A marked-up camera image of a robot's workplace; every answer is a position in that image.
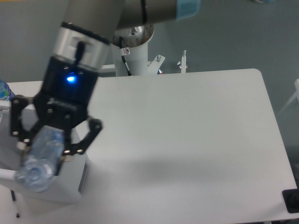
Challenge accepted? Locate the white frame at right edge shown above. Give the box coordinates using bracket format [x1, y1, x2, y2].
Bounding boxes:
[278, 79, 299, 116]

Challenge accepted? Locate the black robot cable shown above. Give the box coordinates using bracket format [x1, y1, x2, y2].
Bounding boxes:
[118, 36, 133, 77]

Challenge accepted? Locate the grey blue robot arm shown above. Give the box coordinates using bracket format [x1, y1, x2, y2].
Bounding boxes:
[10, 0, 201, 168]

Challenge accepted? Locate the black pen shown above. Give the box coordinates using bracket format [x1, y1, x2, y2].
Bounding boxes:
[10, 190, 21, 218]

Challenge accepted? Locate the white plastic trash can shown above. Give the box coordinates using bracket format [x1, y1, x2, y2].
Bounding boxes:
[0, 101, 90, 203]

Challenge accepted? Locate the blue labelled bottle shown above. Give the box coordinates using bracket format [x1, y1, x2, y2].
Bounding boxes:
[0, 80, 15, 101]

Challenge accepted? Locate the black device at table edge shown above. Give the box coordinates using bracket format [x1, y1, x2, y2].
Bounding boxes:
[282, 189, 299, 214]

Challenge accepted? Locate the clear plastic water bottle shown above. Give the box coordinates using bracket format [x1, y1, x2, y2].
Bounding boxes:
[14, 126, 64, 193]

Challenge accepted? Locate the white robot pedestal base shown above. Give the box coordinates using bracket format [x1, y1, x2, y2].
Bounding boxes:
[100, 24, 165, 77]

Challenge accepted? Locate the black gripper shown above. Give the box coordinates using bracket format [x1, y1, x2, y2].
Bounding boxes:
[9, 55, 103, 177]

